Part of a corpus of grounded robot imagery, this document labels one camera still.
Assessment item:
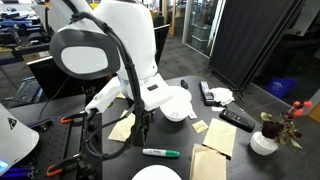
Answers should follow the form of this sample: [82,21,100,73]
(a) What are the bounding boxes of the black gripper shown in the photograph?
[133,108,156,148]

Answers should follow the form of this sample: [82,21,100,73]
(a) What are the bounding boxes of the green capped white marker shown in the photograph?
[142,148,181,159]

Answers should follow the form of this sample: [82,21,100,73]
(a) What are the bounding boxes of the white bowl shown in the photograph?
[159,98,194,123]

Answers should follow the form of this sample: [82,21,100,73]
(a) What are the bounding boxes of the square brown paper napkin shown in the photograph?
[107,109,137,143]

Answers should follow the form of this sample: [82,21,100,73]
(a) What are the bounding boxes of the small white plate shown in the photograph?
[131,164,183,180]

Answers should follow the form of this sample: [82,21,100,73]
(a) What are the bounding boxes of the small yellow sticky note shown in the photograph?
[191,119,210,135]

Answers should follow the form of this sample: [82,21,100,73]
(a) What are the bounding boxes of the curved black remote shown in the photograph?
[180,78,190,90]

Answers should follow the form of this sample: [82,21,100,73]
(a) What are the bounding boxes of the folded brown paper napkin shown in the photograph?
[189,143,228,180]

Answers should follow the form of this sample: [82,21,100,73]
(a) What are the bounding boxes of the black orange clamp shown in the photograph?
[59,111,88,125]
[45,153,84,178]

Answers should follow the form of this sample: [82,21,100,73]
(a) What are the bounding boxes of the long black tv remote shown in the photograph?
[199,80,216,107]

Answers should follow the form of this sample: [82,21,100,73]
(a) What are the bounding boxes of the small white paper slip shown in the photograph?
[211,105,226,113]

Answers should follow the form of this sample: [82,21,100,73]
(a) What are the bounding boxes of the black perforated robot stand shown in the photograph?
[6,94,103,180]

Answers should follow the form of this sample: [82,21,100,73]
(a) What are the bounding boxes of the crumpled white tissue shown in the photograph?
[209,86,236,107]

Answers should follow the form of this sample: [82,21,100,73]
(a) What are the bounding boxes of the short black remote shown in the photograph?
[218,108,256,133]

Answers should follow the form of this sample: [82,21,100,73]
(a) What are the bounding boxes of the black computer monitor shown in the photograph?
[27,55,118,100]

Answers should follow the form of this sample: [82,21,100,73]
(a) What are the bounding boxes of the grey storage boxes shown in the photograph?
[191,23,213,53]

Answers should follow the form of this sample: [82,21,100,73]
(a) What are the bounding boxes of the white vase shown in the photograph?
[249,130,279,157]

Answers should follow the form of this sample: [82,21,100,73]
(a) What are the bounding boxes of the black keyboard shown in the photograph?
[10,77,43,105]

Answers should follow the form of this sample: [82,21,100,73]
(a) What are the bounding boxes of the dark flowers with red buds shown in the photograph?
[259,99,314,152]

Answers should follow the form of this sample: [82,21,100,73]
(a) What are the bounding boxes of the black curtain partition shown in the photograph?
[208,0,306,90]

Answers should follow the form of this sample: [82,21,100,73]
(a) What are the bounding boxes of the blue bin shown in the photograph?
[265,75,298,100]

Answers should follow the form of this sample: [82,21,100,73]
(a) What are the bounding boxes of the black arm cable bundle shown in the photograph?
[68,11,148,162]

